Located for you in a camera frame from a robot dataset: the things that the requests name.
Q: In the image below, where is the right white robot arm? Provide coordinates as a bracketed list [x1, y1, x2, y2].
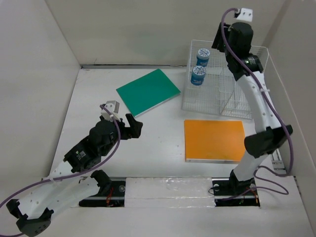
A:
[212, 22, 293, 195]

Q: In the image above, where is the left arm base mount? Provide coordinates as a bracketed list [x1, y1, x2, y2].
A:
[78, 178, 126, 208]

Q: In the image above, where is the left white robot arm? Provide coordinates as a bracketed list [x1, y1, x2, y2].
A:
[4, 113, 143, 237]

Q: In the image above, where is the green notebook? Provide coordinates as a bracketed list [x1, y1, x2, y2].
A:
[116, 69, 181, 117]

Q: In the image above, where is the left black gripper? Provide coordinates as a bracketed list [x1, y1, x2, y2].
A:
[102, 114, 142, 156]

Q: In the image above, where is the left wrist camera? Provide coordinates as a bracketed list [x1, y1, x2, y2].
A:
[100, 100, 120, 121]

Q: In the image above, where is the white wire rack organizer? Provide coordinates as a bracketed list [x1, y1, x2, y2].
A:
[181, 39, 269, 119]

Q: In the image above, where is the orange notebook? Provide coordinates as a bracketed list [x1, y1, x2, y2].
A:
[184, 119, 245, 163]

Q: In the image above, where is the blue tape roll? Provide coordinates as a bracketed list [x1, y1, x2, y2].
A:
[197, 48, 210, 67]
[191, 66, 206, 86]

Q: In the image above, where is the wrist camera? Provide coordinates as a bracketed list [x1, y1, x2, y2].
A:
[234, 8, 253, 22]
[100, 100, 120, 121]

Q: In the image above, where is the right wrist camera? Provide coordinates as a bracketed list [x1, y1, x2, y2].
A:
[234, 8, 253, 22]

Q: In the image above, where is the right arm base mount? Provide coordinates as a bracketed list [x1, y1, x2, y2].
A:
[208, 178, 260, 207]

